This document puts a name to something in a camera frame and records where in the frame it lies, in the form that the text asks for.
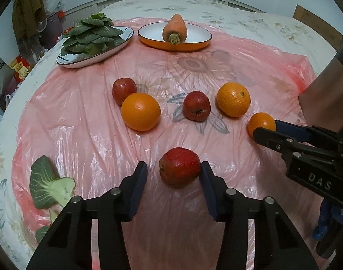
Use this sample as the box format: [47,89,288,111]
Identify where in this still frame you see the red apple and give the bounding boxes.
[159,148,201,188]
[183,91,211,123]
[112,78,137,106]

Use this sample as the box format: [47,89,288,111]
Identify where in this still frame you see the small orange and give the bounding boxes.
[121,93,161,132]

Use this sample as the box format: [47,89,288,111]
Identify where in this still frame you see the blue gloved right hand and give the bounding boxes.
[312,199,343,259]

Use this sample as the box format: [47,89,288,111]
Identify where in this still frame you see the black copper electric kettle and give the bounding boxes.
[298,43,343,132]

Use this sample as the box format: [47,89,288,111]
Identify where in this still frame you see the bok choy piece upper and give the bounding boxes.
[29,155,76,210]

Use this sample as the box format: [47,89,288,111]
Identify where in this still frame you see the bok choy piece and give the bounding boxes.
[35,210,58,244]
[29,155,76,210]

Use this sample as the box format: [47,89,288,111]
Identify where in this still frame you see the bok choy piece lower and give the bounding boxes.
[35,210,58,244]

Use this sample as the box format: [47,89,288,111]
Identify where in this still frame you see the pink plastic sheet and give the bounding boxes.
[11,28,321,269]

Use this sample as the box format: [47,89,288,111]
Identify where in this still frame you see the wooden headboard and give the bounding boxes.
[293,5,343,51]

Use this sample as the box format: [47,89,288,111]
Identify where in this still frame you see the floral bed quilt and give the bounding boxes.
[0,0,335,269]

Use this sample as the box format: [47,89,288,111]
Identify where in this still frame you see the white plate with greens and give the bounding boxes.
[56,26,134,69]

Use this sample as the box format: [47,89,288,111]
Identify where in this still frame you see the orange oval dish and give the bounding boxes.
[138,21,212,52]

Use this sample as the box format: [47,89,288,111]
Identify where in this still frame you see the pile of green leaves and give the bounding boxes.
[60,13,125,57]

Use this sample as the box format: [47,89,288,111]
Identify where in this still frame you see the orange carrot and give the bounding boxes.
[162,14,187,46]

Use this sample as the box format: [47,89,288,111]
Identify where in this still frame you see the red yellow snack boxes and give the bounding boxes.
[9,54,34,83]

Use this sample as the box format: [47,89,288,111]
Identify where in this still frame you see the purple storage bin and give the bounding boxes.
[37,11,65,50]

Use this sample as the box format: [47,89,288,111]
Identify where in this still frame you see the grey shopping bag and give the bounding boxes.
[0,58,15,99]

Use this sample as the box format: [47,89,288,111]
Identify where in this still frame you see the olive green hanging coat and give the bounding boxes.
[12,0,46,44]

